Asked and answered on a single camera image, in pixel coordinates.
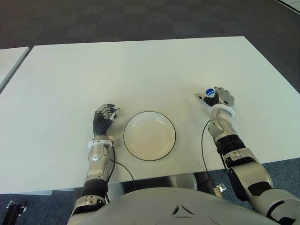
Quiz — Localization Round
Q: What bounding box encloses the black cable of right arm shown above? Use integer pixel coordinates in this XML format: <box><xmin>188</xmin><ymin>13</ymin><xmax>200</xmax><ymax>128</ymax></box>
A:
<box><xmin>202</xmin><ymin>118</ymin><xmax>212</xmax><ymax>187</ymax></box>

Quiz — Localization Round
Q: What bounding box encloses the small metal bracket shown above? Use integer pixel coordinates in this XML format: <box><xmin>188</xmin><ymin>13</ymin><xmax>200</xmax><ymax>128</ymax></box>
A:
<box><xmin>213</xmin><ymin>184</ymin><xmax>227</xmax><ymax>195</ymax></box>

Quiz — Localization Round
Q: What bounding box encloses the white round bin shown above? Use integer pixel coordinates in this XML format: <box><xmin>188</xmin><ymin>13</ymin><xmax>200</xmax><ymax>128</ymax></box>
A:
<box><xmin>168</xmin><ymin>174</ymin><xmax>197</xmax><ymax>191</ymax></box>

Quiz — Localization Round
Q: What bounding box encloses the grey robot torso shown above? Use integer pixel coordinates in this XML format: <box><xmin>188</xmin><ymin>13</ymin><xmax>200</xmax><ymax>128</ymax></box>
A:
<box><xmin>67</xmin><ymin>180</ymin><xmax>269</xmax><ymax>225</ymax></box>

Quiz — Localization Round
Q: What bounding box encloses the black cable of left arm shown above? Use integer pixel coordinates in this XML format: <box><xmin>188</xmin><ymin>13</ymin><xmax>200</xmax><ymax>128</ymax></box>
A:
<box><xmin>103</xmin><ymin>140</ymin><xmax>135</xmax><ymax>203</ymax></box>

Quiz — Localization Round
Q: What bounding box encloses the right robot hand black silver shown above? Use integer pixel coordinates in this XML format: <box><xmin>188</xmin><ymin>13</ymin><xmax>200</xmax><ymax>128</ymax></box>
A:
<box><xmin>195</xmin><ymin>86</ymin><xmax>235</xmax><ymax>111</ymax></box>

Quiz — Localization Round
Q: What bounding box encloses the black wheeled stand base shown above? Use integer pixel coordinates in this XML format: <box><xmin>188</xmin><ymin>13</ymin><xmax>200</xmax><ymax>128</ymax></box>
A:
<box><xmin>4</xmin><ymin>200</ymin><xmax>27</xmax><ymax>225</ymax></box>

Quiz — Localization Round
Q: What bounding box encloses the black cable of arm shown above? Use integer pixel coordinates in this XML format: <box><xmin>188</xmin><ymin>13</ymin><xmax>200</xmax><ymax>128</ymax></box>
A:
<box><xmin>202</xmin><ymin>118</ymin><xmax>212</xmax><ymax>187</ymax></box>
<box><xmin>103</xmin><ymin>140</ymin><xmax>135</xmax><ymax>203</ymax></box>

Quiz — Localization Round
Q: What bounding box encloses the left robot hand black silver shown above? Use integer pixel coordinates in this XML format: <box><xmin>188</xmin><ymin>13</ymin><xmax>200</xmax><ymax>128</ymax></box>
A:
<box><xmin>93</xmin><ymin>102</ymin><xmax>121</xmax><ymax>137</ymax></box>

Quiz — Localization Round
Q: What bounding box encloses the neighbouring white table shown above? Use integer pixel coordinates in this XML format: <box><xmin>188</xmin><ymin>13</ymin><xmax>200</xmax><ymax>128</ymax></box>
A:
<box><xmin>0</xmin><ymin>46</ymin><xmax>30</xmax><ymax>92</ymax></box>

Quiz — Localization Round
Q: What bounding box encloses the white plate with black rim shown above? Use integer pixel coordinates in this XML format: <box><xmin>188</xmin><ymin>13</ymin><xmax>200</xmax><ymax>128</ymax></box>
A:
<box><xmin>123</xmin><ymin>111</ymin><xmax>177</xmax><ymax>162</ymax></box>

